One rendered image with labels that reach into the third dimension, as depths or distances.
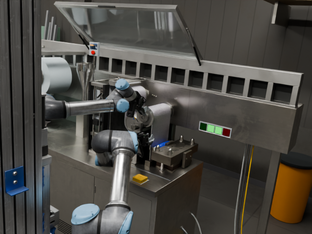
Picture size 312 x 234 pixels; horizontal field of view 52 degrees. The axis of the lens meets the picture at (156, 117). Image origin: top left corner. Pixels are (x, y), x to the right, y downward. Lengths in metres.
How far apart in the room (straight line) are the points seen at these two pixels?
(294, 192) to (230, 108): 1.61
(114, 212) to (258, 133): 1.17
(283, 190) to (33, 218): 2.71
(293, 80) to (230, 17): 2.34
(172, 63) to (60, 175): 1.21
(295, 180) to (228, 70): 1.69
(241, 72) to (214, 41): 2.22
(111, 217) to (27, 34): 0.81
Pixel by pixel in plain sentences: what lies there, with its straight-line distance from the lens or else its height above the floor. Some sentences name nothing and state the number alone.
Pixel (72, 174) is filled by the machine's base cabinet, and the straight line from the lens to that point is 2.47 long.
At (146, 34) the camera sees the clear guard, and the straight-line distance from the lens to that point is 2.39.
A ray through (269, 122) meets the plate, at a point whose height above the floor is 1.32.
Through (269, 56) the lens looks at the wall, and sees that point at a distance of 4.13.
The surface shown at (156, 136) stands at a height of 1.11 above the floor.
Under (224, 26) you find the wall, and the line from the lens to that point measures 4.36.
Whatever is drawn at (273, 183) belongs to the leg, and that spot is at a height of 0.85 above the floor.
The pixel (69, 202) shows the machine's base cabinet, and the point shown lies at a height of 0.51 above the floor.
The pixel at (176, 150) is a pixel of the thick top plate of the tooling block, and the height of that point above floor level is 1.03.
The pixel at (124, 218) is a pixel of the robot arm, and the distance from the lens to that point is 1.45.
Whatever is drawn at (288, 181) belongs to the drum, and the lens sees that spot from 3.58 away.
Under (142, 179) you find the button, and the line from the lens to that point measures 2.04.
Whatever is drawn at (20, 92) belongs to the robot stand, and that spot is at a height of 1.57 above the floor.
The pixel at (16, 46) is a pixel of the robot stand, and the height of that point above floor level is 1.73.
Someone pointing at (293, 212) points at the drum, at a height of 0.14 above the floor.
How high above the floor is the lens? 1.82
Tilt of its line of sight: 15 degrees down
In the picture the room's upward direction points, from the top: 5 degrees clockwise
